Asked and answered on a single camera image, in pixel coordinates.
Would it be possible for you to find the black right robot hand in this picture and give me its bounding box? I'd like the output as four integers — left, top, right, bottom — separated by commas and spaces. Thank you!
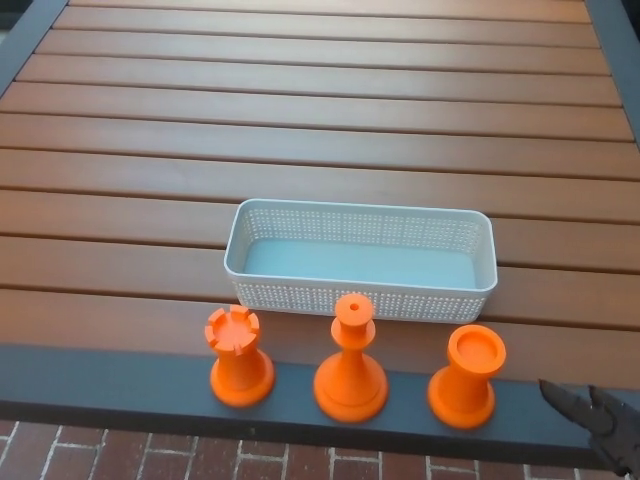
538, 378, 640, 479

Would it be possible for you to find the orange cup-top chess piece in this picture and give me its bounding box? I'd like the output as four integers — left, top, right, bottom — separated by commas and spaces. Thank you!
426, 324, 507, 431

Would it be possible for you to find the orange slender chess piece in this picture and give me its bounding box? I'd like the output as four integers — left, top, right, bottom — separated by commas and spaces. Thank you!
312, 293, 390, 424

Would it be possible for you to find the white perforated plastic basket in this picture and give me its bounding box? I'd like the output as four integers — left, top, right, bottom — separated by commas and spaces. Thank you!
221, 198, 499, 324

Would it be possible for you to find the orange rook chess piece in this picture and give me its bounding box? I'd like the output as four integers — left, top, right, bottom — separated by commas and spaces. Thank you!
203, 304, 276, 409

